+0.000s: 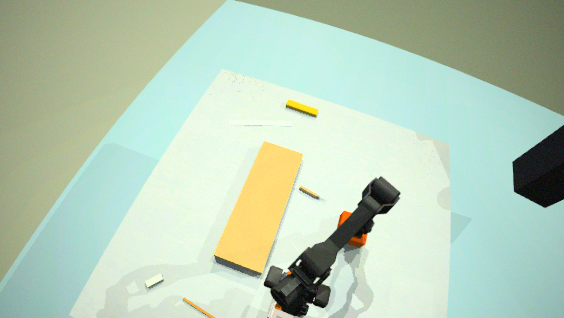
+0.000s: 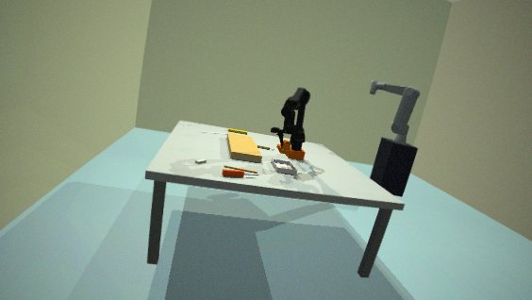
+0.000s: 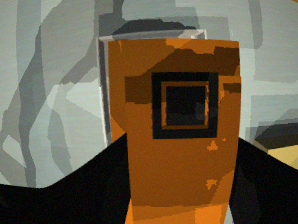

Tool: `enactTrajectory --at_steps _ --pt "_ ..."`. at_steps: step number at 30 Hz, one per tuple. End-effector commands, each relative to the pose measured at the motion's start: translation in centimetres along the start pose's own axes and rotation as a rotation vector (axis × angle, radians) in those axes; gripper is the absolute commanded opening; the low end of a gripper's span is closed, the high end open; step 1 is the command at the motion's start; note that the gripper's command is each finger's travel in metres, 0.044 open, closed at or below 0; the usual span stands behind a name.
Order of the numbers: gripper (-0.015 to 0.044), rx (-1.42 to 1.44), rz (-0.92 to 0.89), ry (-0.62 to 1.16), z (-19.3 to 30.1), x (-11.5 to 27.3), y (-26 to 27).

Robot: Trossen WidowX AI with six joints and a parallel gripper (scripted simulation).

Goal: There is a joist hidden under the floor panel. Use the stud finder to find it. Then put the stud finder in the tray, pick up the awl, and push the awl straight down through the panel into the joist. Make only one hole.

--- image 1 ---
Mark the orange rectangular panel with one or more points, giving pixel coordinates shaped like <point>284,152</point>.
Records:
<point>252,226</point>

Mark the yellow rectangular bar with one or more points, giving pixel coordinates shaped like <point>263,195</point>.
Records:
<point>302,108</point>

